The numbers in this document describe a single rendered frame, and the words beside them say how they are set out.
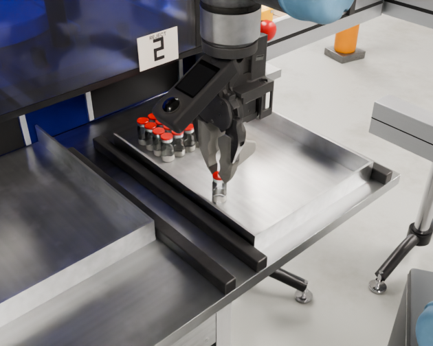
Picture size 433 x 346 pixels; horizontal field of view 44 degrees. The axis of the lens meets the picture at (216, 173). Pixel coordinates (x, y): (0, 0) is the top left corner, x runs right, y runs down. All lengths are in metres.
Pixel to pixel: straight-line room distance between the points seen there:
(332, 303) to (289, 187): 1.06
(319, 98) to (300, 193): 2.20
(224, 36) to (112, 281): 0.34
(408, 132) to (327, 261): 0.54
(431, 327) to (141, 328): 0.32
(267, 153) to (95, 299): 0.40
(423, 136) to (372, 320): 0.61
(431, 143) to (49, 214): 1.27
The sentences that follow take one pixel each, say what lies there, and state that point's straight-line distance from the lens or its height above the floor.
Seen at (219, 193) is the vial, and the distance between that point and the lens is 0.80.
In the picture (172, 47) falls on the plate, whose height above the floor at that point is 1.01.
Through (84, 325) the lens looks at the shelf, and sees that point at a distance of 0.68.
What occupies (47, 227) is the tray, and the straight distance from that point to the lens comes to 0.81.
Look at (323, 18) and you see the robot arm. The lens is 0.57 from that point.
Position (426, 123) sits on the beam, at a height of 0.55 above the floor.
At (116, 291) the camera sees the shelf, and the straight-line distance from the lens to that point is 0.70.
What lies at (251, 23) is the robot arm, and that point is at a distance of 0.67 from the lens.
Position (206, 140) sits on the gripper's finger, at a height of 0.99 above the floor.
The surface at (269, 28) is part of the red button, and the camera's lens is 1.10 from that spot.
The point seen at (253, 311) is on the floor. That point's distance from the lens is 1.82.
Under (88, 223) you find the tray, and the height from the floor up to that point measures 0.88.
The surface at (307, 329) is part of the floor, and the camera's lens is 1.80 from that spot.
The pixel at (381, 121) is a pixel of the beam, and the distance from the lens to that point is 1.87.
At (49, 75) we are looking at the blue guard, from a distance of 0.87.
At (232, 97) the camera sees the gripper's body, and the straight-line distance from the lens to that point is 0.70.
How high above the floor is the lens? 1.40
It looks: 36 degrees down
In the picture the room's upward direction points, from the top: straight up
